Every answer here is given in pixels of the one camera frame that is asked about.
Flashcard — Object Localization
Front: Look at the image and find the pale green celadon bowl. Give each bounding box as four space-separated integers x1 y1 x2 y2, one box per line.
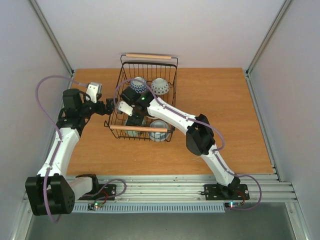
124 119 147 137

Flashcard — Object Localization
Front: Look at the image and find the red patterned bowl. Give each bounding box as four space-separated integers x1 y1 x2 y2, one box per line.
129 76 148 94

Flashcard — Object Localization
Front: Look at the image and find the white bowl with brown diamonds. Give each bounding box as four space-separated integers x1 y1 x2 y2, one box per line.
150 77 170 96

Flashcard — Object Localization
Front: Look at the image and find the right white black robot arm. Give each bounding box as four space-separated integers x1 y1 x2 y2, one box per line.
120 87 240 200

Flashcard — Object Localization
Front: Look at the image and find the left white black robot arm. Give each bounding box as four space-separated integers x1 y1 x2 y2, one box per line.
25 83 114 216

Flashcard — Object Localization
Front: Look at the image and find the left circuit board with leds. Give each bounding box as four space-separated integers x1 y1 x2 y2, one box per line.
87 202 104 211

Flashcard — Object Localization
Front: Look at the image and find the circuit board with leds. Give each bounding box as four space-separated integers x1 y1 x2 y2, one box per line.
87 202 104 211
224 201 243 209

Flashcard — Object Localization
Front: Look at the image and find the right circuit board with leds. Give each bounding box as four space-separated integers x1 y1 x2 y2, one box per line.
224 201 243 209

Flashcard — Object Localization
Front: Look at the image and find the black wire dish rack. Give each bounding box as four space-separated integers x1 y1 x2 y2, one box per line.
104 54 179 142

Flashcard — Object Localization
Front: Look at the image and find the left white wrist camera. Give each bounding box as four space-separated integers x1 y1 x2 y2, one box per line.
85 82 102 103

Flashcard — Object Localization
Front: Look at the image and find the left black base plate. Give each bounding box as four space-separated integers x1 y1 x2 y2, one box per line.
78 184 117 201

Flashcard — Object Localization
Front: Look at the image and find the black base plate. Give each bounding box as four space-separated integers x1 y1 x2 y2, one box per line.
78 184 117 201
200 184 250 201

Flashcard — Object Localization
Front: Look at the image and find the left aluminium corner post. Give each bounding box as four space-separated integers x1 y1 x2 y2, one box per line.
27 0 75 77

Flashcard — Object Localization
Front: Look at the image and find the aluminium corner post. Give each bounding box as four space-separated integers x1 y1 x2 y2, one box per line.
245 0 294 76
27 0 75 77

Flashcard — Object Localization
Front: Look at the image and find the grey slotted cable duct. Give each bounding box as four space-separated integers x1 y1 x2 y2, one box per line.
72 202 225 214

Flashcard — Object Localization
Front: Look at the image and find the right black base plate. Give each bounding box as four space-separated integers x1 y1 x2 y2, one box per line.
200 184 250 201

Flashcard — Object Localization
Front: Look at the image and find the aluminium rail frame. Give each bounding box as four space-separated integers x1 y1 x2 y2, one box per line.
22 174 299 203

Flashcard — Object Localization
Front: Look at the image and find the right aluminium corner post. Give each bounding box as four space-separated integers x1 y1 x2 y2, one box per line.
245 0 294 76

